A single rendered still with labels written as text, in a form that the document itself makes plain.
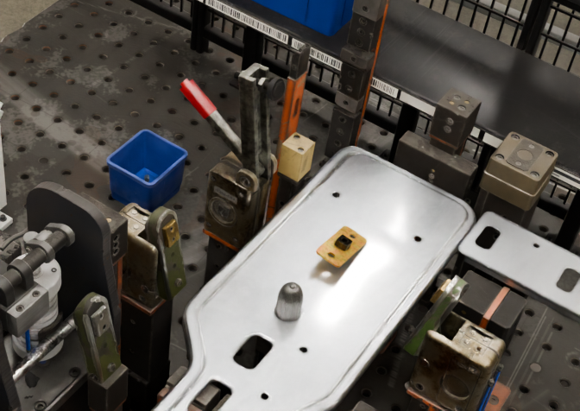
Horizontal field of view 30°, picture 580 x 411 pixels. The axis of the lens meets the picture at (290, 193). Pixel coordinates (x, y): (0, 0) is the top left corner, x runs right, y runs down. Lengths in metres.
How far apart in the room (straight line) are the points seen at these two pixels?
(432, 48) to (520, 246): 0.40
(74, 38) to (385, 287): 1.04
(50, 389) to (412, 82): 0.73
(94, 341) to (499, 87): 0.78
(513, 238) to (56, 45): 1.07
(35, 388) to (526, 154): 0.73
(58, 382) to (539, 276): 0.63
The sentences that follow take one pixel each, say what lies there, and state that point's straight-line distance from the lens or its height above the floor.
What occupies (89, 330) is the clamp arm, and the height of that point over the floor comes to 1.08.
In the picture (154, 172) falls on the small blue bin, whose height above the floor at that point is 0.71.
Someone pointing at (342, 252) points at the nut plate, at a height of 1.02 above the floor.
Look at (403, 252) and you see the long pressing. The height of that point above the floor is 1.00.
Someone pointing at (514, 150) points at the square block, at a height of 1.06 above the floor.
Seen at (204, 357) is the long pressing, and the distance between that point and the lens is 1.29.
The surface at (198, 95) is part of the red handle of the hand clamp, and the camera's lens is 1.41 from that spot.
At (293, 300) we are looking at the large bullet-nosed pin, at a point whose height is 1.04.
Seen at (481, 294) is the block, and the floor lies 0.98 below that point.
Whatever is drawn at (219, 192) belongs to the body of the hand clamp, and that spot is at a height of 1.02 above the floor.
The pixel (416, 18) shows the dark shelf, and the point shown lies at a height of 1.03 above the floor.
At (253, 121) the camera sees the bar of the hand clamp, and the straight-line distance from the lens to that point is 1.35.
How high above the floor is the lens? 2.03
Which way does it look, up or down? 44 degrees down
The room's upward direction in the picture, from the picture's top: 10 degrees clockwise
